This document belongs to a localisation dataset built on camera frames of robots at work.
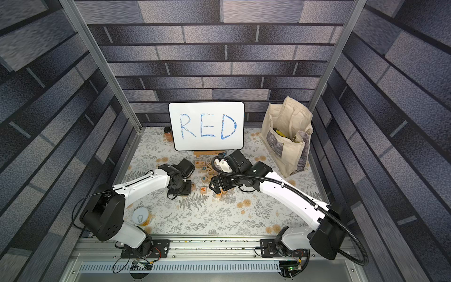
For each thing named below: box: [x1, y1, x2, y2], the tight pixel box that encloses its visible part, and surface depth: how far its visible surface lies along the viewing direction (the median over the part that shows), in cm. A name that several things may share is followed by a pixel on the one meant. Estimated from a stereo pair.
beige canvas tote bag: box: [258, 95, 314, 178], surface depth 96 cm
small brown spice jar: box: [163, 126, 174, 142], surface depth 110 cm
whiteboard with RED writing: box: [167, 101, 245, 151], surface depth 98 cm
